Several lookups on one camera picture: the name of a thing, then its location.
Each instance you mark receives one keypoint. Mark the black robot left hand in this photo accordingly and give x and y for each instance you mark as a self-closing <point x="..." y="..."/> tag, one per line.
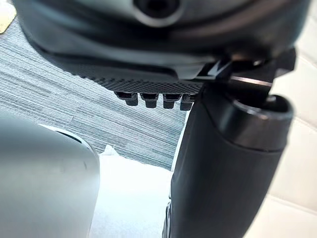
<point x="158" y="44"/>

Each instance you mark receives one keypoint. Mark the light grey square cushion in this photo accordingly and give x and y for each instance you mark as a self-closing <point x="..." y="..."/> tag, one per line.
<point x="133" y="198"/>

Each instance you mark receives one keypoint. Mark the silver robot left leg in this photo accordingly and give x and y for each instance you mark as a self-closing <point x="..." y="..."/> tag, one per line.
<point x="44" y="178"/>

